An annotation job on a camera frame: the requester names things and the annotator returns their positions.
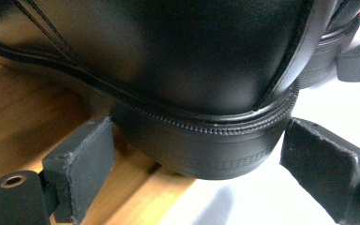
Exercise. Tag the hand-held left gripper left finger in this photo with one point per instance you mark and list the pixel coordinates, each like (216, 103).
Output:
(84, 162)

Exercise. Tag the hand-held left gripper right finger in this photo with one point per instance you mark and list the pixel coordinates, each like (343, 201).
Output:
(322, 168)

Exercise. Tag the black leather shoe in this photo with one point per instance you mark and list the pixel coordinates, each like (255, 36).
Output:
(323, 59)
(181, 62)

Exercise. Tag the wooden shoe rack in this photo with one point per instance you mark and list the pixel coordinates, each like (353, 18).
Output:
(18, 125)

